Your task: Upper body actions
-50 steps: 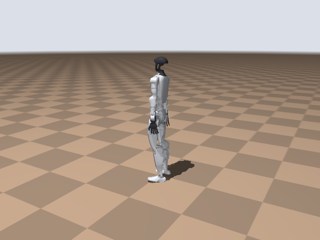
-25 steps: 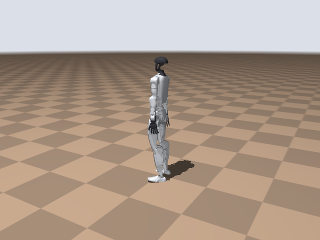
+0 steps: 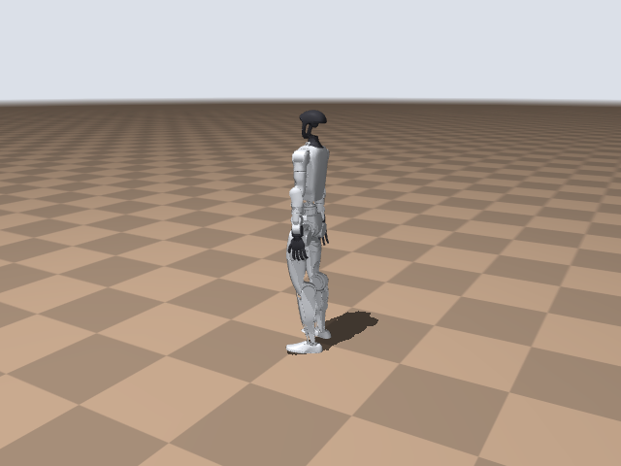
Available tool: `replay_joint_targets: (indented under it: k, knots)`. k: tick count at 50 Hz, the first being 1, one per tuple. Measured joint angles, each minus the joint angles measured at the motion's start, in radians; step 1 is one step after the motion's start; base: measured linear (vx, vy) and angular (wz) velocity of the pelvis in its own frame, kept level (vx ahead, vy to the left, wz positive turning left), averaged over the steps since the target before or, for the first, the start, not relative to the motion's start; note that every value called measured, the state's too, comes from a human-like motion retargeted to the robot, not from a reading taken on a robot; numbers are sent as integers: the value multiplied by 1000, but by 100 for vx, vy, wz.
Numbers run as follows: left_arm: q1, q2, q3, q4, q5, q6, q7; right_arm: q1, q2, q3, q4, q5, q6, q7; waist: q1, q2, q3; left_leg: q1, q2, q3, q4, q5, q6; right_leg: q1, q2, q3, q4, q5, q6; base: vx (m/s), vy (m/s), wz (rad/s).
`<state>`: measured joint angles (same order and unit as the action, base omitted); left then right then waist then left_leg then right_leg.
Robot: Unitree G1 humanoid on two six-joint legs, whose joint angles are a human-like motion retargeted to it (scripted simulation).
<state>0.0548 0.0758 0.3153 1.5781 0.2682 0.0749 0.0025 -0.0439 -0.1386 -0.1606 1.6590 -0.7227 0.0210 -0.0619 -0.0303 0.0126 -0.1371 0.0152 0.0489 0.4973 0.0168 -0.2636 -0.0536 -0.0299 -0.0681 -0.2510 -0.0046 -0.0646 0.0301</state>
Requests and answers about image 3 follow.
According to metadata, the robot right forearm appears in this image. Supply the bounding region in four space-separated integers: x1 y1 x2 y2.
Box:
314 188 326 221

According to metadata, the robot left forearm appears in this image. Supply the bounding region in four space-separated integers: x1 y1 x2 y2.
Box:
290 187 305 234

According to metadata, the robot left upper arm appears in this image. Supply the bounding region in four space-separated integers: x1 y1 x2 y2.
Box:
289 149 310 197

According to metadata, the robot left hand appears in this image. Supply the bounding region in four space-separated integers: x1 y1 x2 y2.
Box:
288 225 308 261

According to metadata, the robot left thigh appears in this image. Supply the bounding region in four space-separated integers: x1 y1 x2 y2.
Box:
286 223 316 297

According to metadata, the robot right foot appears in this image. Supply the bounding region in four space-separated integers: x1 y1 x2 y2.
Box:
301 326 331 339

